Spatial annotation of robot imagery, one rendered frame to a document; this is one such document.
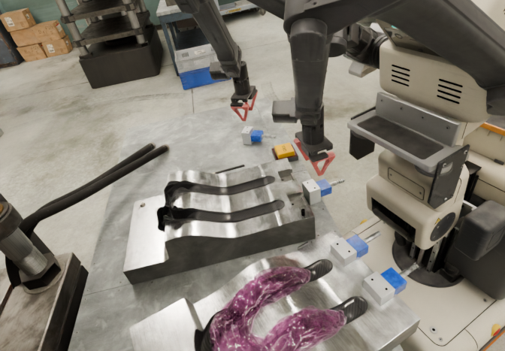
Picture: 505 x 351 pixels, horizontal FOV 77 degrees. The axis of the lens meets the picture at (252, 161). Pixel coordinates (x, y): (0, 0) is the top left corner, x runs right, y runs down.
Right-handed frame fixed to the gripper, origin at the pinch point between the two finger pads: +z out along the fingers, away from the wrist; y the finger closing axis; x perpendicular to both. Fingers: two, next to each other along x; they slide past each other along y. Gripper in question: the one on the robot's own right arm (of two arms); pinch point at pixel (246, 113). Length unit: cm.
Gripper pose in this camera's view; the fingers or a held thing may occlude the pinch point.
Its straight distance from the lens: 120.9
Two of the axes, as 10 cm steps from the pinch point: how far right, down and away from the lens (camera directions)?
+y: -3.1, 6.3, -7.1
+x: 9.4, 0.8, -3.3
